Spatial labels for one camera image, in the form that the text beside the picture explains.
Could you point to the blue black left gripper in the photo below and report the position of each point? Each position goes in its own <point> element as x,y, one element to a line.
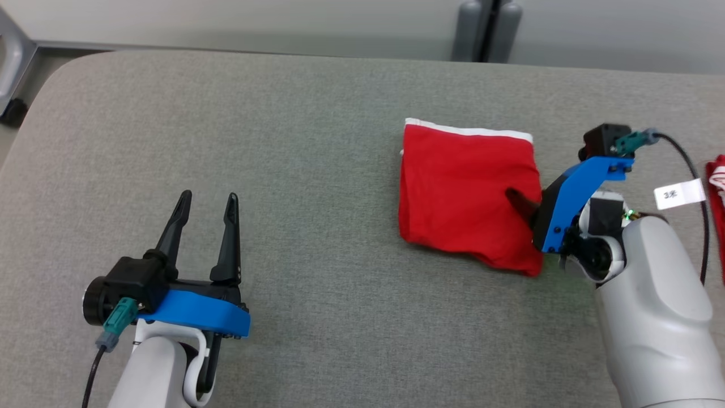
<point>204,311</point>

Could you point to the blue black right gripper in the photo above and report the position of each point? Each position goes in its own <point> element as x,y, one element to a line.
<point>566,204</point>

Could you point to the red shorts with white trim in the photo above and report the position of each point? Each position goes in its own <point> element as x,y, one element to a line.
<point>453,187</point>

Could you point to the red white-sleeved t-shirt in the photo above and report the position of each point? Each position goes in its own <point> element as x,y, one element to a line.
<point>720,226</point>

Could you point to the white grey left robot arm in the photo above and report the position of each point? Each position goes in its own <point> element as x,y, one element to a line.
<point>153,374</point>

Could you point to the grey cylindrical partition foot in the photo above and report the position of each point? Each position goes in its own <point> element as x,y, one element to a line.
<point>465,34</point>
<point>507,34</point>

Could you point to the black caster wheel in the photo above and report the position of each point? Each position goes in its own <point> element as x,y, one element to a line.
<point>12,113</point>

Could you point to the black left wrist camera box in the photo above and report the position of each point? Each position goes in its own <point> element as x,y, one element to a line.
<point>127,283</point>

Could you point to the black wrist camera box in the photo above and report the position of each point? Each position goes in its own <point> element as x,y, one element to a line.
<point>127,283</point>
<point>601,141</point>

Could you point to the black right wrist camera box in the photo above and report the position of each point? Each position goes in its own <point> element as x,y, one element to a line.
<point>601,141</point>

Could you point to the grey cart frame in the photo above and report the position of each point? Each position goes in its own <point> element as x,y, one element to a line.
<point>14,56</point>

